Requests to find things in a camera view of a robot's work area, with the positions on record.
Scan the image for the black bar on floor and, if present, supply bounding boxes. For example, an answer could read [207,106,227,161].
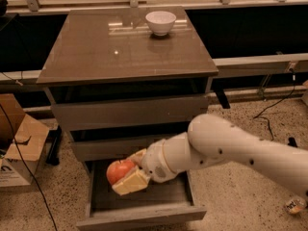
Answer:
[288,137,297,147]

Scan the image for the grey middle drawer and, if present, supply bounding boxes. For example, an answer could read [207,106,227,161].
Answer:
[70,132,201,162]

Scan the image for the white bowl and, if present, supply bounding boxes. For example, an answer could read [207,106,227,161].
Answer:
[145,11,176,36]

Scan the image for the brown cardboard box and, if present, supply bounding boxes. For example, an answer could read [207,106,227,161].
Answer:
[0,94,49,187]

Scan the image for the grey open bottom drawer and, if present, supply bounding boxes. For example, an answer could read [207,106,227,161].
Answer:
[77,159,206,231]

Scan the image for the red apple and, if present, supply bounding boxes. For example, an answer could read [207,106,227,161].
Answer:
[106,159,136,185]

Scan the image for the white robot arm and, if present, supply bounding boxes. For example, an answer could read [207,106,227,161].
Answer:
[106,114,308,198]

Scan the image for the black power adapter cable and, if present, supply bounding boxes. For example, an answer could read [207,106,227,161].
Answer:
[252,68,297,141]

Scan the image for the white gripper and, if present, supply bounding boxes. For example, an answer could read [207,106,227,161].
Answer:
[112,140,177,195]

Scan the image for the black cable at left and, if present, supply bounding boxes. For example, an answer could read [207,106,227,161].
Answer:
[0,103,59,231]

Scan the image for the plastic bottle on floor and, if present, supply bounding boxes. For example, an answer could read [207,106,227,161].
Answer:
[285,195,307,215]

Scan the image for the black stand foot left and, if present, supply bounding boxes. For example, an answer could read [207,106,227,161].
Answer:
[46,126,62,166]

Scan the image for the grey drawer cabinet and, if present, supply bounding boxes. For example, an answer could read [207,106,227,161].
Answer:
[36,6,219,166]

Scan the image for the grey top drawer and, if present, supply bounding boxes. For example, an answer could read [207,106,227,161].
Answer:
[51,95,208,131]

